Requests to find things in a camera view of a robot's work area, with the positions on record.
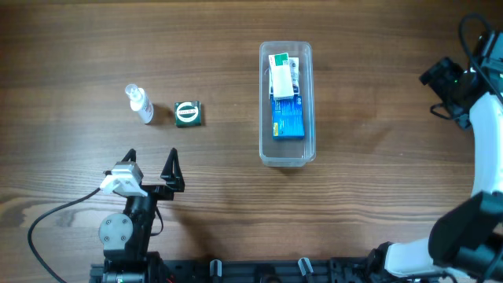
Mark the white glue bottle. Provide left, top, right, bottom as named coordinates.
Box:
left=125, top=83, right=154, bottom=124

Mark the Hansaplast plaster box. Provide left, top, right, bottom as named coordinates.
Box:
left=269, top=57, right=299, bottom=99

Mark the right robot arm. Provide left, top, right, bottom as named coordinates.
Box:
left=352, top=28, right=502, bottom=282

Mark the blue lozenge box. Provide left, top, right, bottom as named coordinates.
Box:
left=270, top=95, right=305, bottom=140

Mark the white green medicine box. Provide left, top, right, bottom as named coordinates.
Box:
left=269, top=53, right=294, bottom=100

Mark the clear plastic container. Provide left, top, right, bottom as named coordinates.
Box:
left=259, top=41, right=316, bottom=167

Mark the left black cable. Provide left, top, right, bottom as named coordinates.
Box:
left=27, top=187, right=102, bottom=283

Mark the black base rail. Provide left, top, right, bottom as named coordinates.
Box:
left=89, top=257, right=439, bottom=283

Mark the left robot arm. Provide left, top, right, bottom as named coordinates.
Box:
left=90, top=148, right=185, bottom=283

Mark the green Zam-Buk box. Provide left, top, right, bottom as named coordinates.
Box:
left=174, top=101, right=202, bottom=128

